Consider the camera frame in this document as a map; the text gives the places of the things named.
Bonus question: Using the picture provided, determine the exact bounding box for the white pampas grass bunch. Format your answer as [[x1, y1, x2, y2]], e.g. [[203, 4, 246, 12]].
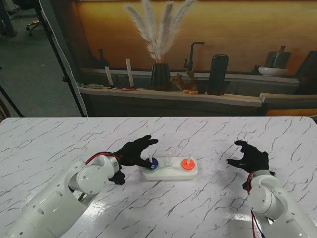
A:
[[125, 0, 198, 62]]

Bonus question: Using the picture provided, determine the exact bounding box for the office chair with orange seat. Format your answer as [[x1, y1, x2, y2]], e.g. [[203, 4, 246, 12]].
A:
[[24, 17, 43, 37]]

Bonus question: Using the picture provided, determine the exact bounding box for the medium blue ring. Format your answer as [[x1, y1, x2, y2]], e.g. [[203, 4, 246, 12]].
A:
[[145, 158, 159, 171]]

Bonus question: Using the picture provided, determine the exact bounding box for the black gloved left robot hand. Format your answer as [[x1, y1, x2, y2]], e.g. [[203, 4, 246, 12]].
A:
[[114, 135, 159, 169]]

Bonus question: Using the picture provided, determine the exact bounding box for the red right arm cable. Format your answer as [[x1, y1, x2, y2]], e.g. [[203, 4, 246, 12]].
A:
[[247, 172, 260, 238]]

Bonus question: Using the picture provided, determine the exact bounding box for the black kitchen faucet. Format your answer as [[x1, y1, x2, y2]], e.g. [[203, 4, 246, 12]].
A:
[[183, 41, 206, 72]]

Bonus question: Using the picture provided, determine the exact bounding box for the tall white candle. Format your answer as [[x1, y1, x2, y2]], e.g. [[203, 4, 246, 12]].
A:
[[125, 58, 135, 87]]

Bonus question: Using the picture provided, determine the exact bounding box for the white three-rod Hanoi tower base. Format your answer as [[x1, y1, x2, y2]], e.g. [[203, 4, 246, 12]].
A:
[[142, 151, 199, 181]]

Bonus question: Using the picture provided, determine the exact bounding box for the short white candle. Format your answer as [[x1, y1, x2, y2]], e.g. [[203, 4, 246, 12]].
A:
[[104, 66, 114, 86]]

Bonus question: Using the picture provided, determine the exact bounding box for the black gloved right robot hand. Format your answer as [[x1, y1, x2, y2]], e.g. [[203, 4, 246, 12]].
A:
[[225, 140, 270, 173]]

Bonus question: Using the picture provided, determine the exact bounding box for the wooden board with red pieces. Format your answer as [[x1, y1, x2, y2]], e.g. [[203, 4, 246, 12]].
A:
[[106, 86, 141, 92]]

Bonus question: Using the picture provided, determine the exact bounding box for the white-edged kitchen backdrop panel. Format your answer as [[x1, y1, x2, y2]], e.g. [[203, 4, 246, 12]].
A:
[[39, 0, 317, 117]]

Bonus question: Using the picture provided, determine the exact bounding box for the black tripod stand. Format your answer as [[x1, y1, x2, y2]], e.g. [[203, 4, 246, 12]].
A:
[[32, 0, 87, 117], [0, 85, 25, 118]]

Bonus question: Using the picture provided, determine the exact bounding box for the black ribbed vase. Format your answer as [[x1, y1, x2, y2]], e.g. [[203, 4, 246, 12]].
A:
[[150, 62, 172, 92]]

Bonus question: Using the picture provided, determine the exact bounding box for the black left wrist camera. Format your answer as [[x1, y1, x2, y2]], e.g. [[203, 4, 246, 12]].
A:
[[108, 170, 126, 185]]

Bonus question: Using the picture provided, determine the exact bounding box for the red left arm cable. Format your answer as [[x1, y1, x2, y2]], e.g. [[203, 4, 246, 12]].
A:
[[85, 152, 119, 164]]

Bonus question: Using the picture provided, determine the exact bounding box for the tall black cylinder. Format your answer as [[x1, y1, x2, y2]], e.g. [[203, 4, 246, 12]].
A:
[[208, 54, 230, 96]]

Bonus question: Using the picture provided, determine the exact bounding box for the brown plush toy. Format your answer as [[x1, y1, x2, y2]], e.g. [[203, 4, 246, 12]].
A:
[[170, 70, 199, 91]]

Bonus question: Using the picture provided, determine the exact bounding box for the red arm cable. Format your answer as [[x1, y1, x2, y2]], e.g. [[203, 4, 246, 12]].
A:
[[247, 172, 260, 238], [85, 152, 119, 164]]

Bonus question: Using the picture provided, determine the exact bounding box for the small orange ring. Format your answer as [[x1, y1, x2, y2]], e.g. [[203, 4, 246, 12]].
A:
[[181, 159, 196, 171]]

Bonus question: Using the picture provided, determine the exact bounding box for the dark teal box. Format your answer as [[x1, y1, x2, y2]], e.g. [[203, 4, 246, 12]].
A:
[[294, 51, 317, 95]]

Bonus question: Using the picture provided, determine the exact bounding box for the white bowl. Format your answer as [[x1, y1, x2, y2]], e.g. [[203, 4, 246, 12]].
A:
[[258, 66, 290, 77]]

